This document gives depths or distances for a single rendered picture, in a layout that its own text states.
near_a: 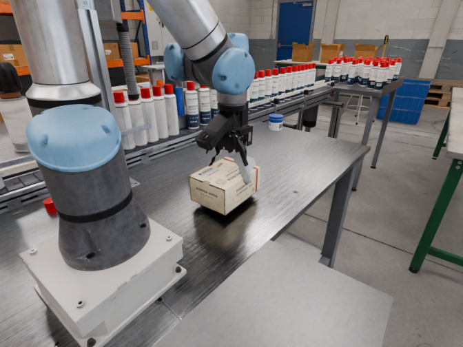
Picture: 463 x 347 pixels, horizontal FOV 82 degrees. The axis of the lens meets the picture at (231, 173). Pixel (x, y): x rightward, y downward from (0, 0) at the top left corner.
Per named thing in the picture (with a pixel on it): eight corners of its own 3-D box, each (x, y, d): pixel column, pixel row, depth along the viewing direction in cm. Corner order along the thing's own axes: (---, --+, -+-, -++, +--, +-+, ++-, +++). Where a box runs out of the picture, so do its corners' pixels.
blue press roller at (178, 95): (181, 122, 123) (178, 85, 116) (186, 123, 121) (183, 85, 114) (176, 123, 121) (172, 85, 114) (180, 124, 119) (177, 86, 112)
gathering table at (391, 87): (324, 152, 324) (338, 71, 282) (379, 166, 288) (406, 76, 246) (295, 173, 275) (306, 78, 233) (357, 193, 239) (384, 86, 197)
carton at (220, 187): (226, 177, 85) (226, 156, 82) (258, 189, 79) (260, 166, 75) (190, 200, 74) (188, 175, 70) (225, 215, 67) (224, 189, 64)
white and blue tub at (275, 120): (275, 131, 133) (276, 118, 129) (265, 128, 138) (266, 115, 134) (284, 129, 136) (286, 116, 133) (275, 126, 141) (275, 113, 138)
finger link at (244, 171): (265, 175, 72) (251, 144, 71) (253, 183, 68) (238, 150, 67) (256, 178, 74) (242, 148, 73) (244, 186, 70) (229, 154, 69)
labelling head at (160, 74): (172, 121, 131) (167, 65, 119) (190, 126, 123) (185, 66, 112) (147, 127, 121) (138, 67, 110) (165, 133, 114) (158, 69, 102)
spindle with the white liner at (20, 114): (38, 142, 105) (10, 60, 92) (47, 147, 100) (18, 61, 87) (12, 149, 99) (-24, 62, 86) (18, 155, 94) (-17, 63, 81)
